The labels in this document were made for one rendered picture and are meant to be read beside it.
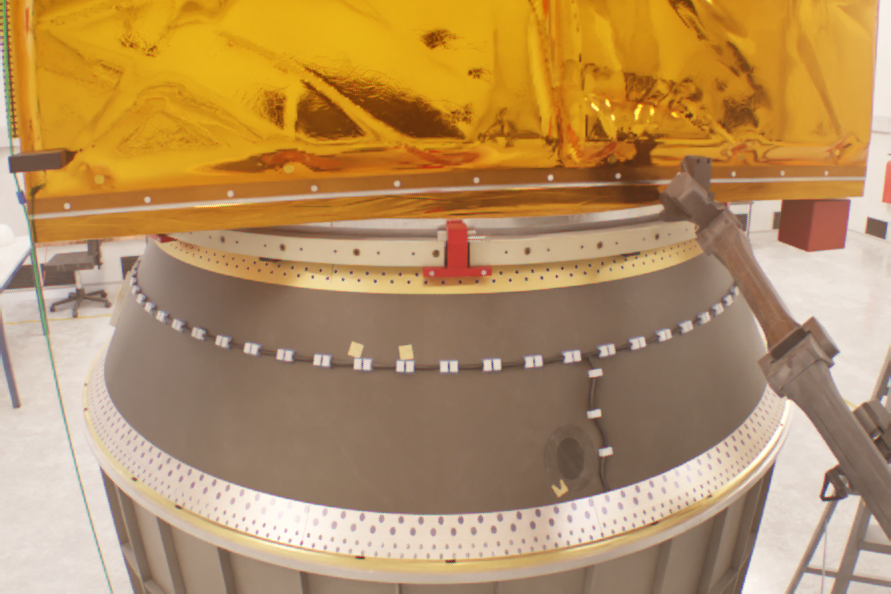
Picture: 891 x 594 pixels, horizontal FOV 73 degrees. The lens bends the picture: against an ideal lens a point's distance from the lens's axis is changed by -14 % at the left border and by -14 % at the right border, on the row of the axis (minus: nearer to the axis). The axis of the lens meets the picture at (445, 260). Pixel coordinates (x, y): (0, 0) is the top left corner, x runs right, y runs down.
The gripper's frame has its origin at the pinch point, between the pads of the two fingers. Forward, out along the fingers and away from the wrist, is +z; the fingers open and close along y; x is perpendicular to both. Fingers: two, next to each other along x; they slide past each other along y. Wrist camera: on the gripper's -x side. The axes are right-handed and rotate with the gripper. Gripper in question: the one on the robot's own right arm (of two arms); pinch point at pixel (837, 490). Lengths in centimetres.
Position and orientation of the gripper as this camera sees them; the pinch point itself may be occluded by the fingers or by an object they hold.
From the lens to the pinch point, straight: 159.5
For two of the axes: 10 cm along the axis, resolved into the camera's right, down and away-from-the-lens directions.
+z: -1.8, 7.1, 6.9
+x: 3.0, 7.0, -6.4
